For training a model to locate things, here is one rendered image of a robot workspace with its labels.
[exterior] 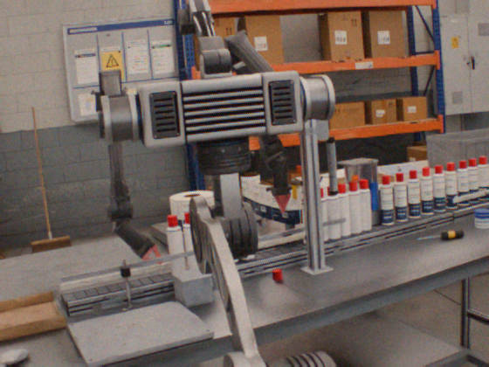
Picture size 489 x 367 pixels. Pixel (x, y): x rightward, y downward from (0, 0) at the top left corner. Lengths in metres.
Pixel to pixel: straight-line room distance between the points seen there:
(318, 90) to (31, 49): 5.21
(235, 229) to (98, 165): 5.10
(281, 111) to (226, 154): 0.17
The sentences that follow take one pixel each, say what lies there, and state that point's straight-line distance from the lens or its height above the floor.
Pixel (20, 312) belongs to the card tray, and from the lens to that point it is 2.09.
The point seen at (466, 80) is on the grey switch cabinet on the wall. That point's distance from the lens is 7.51.
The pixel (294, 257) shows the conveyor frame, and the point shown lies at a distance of 2.22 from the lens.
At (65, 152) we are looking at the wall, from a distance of 6.53.
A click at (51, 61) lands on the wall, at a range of 6.51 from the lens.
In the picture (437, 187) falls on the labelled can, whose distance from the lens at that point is 2.65.
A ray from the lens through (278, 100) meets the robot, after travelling 1.50.
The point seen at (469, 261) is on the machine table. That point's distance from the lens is 2.20.
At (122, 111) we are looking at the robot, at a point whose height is 1.47.
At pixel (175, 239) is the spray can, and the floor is 1.01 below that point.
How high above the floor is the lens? 1.52
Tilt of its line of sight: 10 degrees down
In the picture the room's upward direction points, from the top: 5 degrees counter-clockwise
